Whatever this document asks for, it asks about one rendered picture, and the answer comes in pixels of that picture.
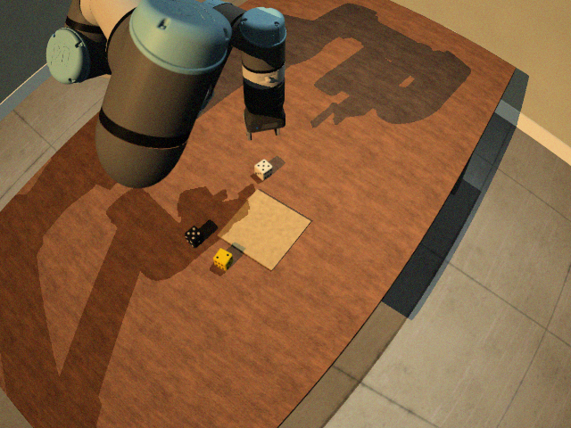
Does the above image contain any tan square mat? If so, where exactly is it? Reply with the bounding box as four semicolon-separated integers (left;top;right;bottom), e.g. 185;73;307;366
218;189;311;271

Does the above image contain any white die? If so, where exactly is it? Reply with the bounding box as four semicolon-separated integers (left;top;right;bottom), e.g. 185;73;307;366
254;160;273;180

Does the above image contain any yellow die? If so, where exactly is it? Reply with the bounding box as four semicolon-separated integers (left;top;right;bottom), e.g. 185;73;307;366
213;248;233;271

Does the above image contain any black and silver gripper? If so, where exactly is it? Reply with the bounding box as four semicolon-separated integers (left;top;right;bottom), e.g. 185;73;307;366
243;61;286;141

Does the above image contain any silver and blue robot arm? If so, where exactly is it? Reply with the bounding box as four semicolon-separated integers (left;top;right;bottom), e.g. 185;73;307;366
46;0;286;188

